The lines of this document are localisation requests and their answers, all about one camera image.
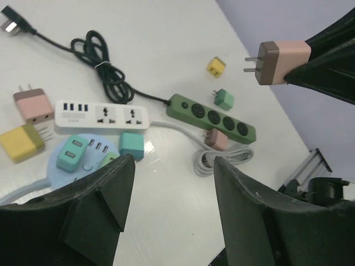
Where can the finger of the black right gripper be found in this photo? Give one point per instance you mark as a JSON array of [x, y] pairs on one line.
[[334, 35], [330, 70]]

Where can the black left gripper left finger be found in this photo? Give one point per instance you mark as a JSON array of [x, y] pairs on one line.
[[78, 224]]

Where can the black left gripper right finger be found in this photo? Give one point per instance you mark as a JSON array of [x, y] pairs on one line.
[[262, 226]]

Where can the pink brown charger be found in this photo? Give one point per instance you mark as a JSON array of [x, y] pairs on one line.
[[275, 59]]

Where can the teal charger dark base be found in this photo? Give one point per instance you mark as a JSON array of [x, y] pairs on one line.
[[132, 144]]

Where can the round blue power socket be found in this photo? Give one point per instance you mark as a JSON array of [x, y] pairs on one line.
[[97, 148]]

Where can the yellow olive charger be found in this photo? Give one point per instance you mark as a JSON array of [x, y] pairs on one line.
[[24, 142]]

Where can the small pink charger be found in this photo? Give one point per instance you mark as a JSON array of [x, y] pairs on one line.
[[216, 139]]

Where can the white USB power strip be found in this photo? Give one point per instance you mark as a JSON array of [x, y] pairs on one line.
[[78, 117]]

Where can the mint charger by green strip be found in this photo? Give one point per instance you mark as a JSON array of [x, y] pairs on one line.
[[223, 99]]

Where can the yellow charger far right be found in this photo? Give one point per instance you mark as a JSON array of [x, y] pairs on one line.
[[216, 67]]

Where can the pink charger near strip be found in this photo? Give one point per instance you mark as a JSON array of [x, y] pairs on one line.
[[33, 105]]

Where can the green power strip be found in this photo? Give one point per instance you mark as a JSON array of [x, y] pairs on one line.
[[203, 117]]

